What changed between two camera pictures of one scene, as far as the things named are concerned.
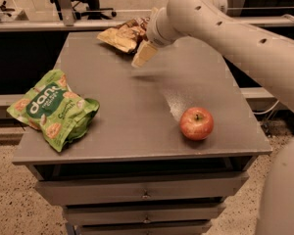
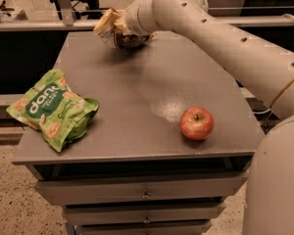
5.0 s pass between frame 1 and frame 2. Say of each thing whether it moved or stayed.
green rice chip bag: stayed
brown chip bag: moved
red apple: stayed
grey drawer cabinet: stayed
